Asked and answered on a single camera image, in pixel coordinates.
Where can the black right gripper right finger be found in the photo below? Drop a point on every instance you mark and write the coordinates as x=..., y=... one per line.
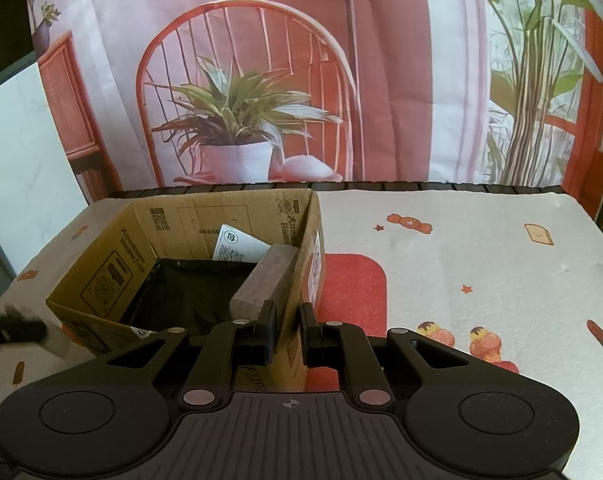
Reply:
x=346, y=349

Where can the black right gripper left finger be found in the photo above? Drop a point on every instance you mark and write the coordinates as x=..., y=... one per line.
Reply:
x=229, y=346

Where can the grey brown rectangular block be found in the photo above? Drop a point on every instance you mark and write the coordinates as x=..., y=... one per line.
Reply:
x=271, y=280

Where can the brown cardboard shipping box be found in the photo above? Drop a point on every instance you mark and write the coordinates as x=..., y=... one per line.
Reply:
x=111, y=248

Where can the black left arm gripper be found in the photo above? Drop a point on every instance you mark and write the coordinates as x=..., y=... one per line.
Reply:
x=19, y=331

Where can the printed living room backdrop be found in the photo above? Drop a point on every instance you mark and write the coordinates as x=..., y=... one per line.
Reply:
x=149, y=93

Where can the white paper packet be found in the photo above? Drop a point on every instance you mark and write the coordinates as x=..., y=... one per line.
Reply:
x=234, y=245

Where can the patterned white tablecloth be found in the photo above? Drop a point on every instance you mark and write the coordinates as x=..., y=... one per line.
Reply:
x=528, y=268

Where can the white marble board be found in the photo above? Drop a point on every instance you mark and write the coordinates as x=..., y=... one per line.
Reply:
x=39, y=194

